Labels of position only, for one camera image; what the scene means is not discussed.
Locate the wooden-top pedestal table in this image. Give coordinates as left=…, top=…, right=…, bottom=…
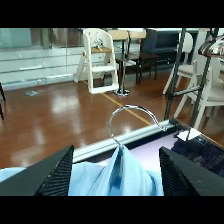
left=107, top=29, right=148, bottom=98

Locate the white high chair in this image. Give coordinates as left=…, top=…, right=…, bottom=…
left=73, top=28, right=120, bottom=95

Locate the silver frame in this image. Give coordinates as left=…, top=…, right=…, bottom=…
left=72, top=119, right=178, bottom=164

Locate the clothes hanger with silver hook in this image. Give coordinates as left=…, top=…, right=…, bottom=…
left=108, top=104, right=168, bottom=148

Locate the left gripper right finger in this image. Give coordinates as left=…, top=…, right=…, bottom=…
left=158, top=146, right=224, bottom=197

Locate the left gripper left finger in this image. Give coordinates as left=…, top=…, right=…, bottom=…
left=0, top=144, right=75, bottom=197

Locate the black garment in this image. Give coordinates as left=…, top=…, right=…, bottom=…
left=170, top=127, right=224, bottom=178

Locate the black clothes rack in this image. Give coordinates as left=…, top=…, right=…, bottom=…
left=164, top=27, right=221, bottom=130

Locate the light blue shirt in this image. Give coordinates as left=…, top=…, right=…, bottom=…
left=0, top=145, right=165, bottom=197

